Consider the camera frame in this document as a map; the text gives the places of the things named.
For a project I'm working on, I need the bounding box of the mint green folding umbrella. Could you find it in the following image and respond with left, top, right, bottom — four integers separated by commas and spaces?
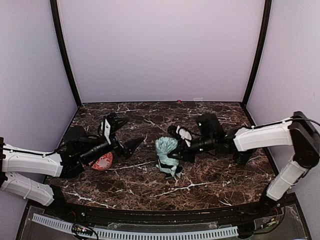
155, 136, 183, 179

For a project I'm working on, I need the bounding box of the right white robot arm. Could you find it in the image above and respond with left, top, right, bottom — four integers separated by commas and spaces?
167, 111, 320, 203

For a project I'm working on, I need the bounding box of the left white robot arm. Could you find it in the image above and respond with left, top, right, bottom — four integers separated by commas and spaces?
0, 114, 144, 206

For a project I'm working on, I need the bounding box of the orange patterned ceramic bowl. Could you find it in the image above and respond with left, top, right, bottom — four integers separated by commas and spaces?
91, 152, 113, 171

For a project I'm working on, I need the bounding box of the dark green ceramic cup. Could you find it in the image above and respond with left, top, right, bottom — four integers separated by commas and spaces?
232, 149, 256, 166

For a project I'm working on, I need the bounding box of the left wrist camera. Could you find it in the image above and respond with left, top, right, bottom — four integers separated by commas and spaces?
98, 112, 118, 145

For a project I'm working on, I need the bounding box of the white slotted cable duct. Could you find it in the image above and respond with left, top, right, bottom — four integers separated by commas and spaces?
31, 213, 239, 240

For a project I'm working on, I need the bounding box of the black front table rail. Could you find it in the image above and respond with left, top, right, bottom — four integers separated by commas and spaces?
29, 193, 296, 227

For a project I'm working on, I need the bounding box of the left black frame post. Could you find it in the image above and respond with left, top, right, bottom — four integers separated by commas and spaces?
49, 0, 82, 108

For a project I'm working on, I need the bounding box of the black frame post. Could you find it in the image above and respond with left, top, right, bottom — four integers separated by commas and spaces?
49, 0, 82, 108
241, 0, 272, 108

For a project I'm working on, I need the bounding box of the right black frame post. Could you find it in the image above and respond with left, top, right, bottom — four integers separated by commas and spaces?
241, 0, 272, 108

